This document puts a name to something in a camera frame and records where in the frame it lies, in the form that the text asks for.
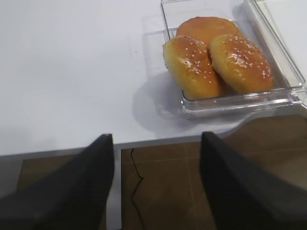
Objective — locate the sesame bun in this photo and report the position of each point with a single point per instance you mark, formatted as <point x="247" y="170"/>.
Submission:
<point x="188" y="62"/>
<point x="241" y="64"/>

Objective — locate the right sesame bun top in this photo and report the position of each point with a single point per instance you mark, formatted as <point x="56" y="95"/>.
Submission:
<point x="241" y="64"/>

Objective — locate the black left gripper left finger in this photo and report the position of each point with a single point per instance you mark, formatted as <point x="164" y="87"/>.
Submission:
<point x="70" y="198"/>

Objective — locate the left sesame bun top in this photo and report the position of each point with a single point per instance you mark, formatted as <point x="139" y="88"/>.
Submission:
<point x="188" y="62"/>

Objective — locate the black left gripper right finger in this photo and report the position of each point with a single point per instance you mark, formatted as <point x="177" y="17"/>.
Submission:
<point x="243" y="196"/>

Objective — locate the white table leg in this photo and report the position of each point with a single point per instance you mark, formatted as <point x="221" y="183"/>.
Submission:
<point x="114" y="201"/>

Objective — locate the plain bun bottom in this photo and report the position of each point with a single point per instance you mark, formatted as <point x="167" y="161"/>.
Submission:
<point x="207" y="28"/>

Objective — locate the clear plastic container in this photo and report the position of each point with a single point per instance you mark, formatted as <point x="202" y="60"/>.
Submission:
<point x="255" y="20"/>

